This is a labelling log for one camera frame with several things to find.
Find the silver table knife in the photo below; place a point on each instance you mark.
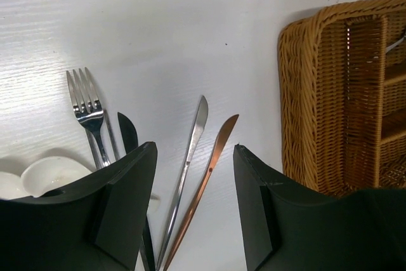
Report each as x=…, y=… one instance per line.
x=197, y=129

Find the grey chopstick left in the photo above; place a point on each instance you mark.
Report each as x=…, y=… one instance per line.
x=111, y=135

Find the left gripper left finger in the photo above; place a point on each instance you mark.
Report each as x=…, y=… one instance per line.
x=94, y=223

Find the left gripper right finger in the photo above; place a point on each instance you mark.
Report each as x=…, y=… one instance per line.
x=287, y=226

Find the white ceramic spoon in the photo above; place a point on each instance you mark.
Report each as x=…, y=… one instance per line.
x=50, y=173
x=11, y=183

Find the white ceramic spoon left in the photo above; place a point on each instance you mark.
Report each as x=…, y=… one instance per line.
x=11, y=183

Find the brown wicker cutlery tray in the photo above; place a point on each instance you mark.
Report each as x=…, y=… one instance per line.
x=343, y=97

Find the silver fork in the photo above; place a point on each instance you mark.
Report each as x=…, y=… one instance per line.
x=395, y=44
x=87, y=106

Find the white ceramic spoon upper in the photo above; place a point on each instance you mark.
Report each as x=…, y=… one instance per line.
x=50, y=173

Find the copper table knife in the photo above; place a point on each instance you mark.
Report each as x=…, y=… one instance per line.
x=219, y=145

